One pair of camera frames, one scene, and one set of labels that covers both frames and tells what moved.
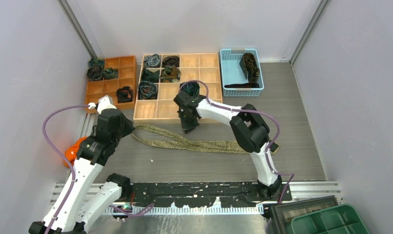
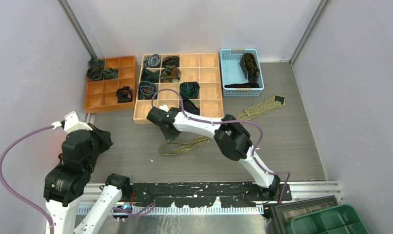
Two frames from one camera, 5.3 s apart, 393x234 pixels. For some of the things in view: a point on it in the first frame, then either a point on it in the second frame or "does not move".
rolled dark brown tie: x=172 y=60 does not move
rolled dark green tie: x=147 y=75 does not move
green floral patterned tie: x=196 y=143 to x=170 y=149
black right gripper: x=187 y=127 to x=170 y=137
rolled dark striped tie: x=94 y=73 does not move
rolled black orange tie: x=125 y=94 does not move
